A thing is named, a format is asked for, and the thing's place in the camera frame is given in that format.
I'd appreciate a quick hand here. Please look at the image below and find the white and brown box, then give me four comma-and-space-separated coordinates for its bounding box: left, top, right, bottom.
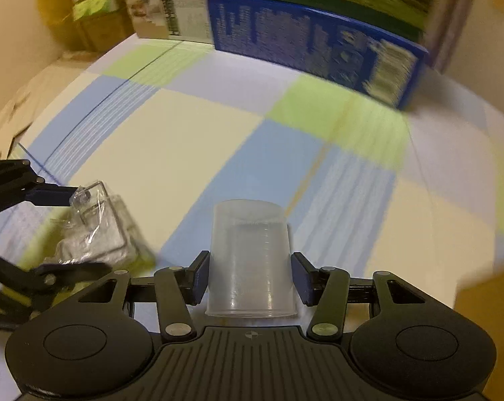
122, 0, 213, 45

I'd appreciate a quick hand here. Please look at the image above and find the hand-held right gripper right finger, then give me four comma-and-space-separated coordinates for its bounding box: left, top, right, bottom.
291, 252, 428, 343

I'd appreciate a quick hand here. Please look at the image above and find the white-topped box of green packs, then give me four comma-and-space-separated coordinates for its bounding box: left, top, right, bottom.
68, 0, 131, 51

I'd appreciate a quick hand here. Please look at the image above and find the yellow plastic bag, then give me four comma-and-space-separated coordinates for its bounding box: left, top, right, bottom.
34, 0, 90, 51

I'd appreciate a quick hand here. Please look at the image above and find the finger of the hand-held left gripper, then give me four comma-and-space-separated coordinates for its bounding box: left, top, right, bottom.
0, 159, 79, 223
0, 238, 113, 329

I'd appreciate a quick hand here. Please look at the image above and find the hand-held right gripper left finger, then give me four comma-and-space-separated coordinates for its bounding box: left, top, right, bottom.
78, 251, 211, 341

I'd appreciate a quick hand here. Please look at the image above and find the clear plastic cup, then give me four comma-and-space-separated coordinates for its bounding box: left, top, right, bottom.
205, 200, 298, 319

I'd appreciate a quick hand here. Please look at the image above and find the clear plastic package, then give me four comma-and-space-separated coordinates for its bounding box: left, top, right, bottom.
47, 179, 155, 270

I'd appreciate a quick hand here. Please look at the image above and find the blue printed box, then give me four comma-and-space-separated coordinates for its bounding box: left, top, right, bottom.
207, 0, 429, 110

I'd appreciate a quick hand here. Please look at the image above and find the checked tablecloth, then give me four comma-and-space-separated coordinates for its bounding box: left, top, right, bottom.
0, 44, 504, 343

